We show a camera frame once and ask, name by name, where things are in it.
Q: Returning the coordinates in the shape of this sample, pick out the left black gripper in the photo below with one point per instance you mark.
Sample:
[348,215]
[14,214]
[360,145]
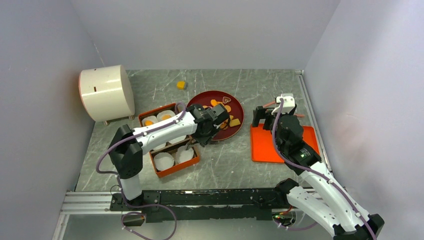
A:
[203,141]

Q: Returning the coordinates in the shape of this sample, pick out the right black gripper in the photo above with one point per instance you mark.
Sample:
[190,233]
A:
[262,113]

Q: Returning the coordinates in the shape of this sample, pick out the orange round cookie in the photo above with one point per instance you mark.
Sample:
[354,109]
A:
[148,123]
[165,117]

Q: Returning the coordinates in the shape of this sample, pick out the metal tongs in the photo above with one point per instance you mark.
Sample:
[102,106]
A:
[190,144]

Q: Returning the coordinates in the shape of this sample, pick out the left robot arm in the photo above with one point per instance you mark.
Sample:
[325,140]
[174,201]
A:
[128,146]

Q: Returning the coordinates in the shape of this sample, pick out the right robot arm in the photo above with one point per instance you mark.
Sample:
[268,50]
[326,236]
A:
[338,213]

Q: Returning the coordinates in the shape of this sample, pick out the orange chopstick upper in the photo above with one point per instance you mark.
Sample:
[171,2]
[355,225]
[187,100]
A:
[269,105]

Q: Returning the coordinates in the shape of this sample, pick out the dark red round plate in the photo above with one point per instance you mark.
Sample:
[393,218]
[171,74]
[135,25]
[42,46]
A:
[207,97]

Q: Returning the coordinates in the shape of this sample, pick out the yellow rectangular cookie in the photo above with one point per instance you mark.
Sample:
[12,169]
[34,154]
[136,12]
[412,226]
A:
[234,122]

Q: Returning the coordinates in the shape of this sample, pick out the heart outline cookie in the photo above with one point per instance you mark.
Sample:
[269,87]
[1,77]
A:
[226,100]

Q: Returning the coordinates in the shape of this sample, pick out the orange flat tray lid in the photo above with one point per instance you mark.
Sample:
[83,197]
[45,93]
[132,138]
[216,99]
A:
[262,149]

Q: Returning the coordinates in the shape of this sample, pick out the white paper cup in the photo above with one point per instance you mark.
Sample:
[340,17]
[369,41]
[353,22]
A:
[151,117]
[183,155]
[163,161]
[165,112]

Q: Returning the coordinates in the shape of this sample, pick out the yellow cube block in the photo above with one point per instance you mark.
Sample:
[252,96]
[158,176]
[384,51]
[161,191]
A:
[181,85]

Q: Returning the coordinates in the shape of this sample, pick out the orange compartment box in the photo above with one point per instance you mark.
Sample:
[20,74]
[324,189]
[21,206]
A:
[172,145]

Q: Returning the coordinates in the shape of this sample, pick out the white cylindrical container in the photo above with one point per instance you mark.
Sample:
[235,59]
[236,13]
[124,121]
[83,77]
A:
[106,93]

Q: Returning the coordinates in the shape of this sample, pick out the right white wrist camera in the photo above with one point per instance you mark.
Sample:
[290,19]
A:
[286,102]

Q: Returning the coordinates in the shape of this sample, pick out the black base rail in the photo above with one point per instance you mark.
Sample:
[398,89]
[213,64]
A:
[218,204]

